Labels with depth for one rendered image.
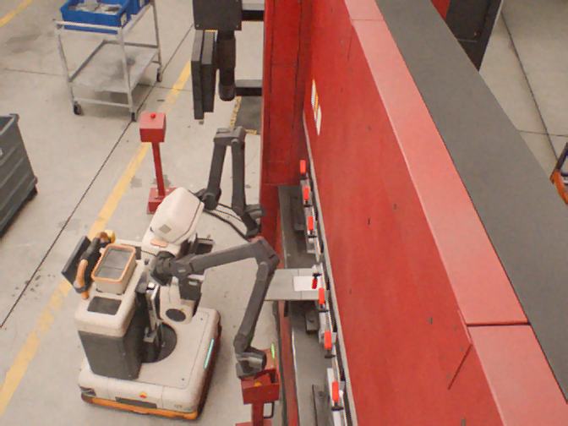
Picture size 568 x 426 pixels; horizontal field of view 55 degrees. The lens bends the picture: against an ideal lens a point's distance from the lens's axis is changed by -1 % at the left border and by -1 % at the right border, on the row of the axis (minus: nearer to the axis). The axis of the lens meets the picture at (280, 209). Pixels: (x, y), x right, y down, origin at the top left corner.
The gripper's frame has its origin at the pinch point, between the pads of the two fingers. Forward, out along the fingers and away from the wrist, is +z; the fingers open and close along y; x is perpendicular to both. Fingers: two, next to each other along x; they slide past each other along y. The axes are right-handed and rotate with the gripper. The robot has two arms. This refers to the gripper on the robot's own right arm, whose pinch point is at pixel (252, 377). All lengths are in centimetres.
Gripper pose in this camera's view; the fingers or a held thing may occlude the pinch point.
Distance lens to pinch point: 249.1
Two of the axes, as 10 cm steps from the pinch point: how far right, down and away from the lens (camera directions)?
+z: 1.9, 7.0, 6.9
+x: -1.5, -6.7, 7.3
